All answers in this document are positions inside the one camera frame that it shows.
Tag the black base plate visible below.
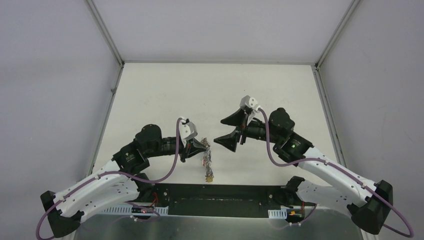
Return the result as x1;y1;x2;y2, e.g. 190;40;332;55
133;183;304;218

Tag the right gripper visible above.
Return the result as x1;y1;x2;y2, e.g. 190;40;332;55
213;107;282;152

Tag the aluminium frame rail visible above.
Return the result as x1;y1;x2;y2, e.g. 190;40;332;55
70;181;369;210

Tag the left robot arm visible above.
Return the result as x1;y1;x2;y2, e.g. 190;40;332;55
36;118;208;240

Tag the white cable duct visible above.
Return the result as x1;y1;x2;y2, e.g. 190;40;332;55
98;204;169;217
267;209;288;220

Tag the right white cable duct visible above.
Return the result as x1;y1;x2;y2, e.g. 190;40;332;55
267;209;288;220

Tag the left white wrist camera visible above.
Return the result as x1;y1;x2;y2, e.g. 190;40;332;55
178;118;198;141

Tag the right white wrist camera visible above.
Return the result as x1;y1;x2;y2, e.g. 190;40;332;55
239;95;261;119

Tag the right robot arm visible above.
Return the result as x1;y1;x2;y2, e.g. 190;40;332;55
213;107;393;235

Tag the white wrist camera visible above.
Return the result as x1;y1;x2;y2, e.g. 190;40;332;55
178;118;198;141
239;95;261;119

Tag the left white cable duct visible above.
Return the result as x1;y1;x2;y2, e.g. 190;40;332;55
98;204;169;217

